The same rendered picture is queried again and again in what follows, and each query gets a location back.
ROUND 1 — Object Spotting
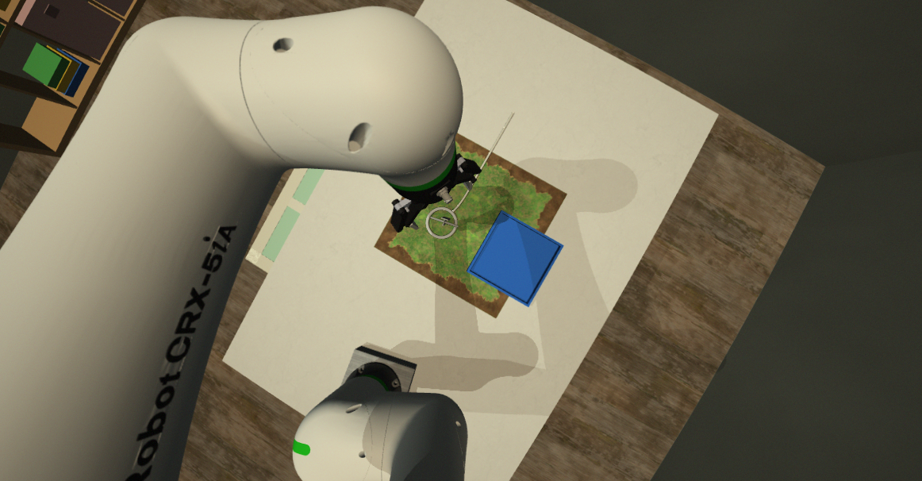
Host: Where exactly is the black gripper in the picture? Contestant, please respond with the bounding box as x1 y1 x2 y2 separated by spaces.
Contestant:
390 153 482 233

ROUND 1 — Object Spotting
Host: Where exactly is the white ring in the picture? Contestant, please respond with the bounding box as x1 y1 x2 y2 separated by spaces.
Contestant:
425 206 458 239

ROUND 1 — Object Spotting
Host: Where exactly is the blue square tray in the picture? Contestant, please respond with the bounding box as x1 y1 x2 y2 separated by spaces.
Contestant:
467 210 564 307

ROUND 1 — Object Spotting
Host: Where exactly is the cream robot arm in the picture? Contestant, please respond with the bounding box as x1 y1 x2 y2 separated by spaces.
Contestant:
0 6 467 481

